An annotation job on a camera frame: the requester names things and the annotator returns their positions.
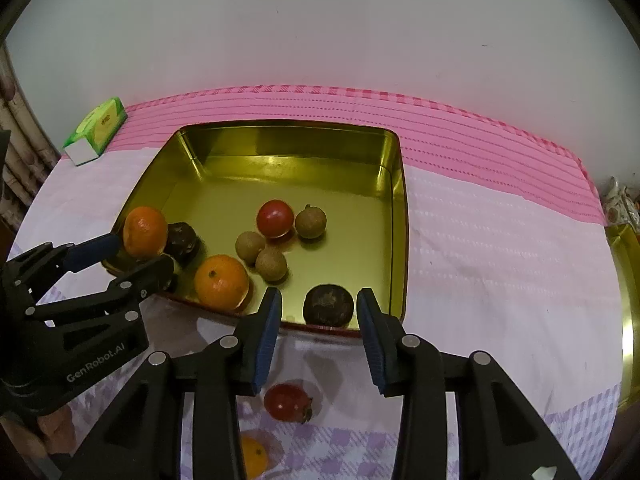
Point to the green and white tissue box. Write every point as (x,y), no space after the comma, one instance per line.
(97,127)

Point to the patterned snack packet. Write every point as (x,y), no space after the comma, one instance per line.
(620,205)

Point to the small oval orange mandarin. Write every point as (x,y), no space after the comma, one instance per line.
(255,457)

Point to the gold tin lid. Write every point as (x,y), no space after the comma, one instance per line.
(627,285)

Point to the brown longan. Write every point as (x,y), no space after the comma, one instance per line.
(250,247)
(310,221)
(271,264)

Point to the red tin box gold inside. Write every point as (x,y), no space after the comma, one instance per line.
(300,180)

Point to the large orange mandarin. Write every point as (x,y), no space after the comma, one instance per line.
(221,281)

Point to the person's left hand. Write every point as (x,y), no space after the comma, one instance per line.
(57,430)

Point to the pink and purple plaid tablecloth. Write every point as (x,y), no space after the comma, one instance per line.
(500,235)

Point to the brown patterned curtain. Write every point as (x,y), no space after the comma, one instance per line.
(20,150)

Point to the orange mandarin with brown scar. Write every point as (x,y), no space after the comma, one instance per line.
(145,232)

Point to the large dark wrinkled fruit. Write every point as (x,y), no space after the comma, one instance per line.
(328,305)

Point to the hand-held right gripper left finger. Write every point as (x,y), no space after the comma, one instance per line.
(265,340)

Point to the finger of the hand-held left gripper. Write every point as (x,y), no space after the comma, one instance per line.
(145,277)
(92,252)

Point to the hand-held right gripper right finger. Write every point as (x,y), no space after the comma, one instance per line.
(375,340)

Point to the red cherry tomato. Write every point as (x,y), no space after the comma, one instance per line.
(275,218)
(286,402)

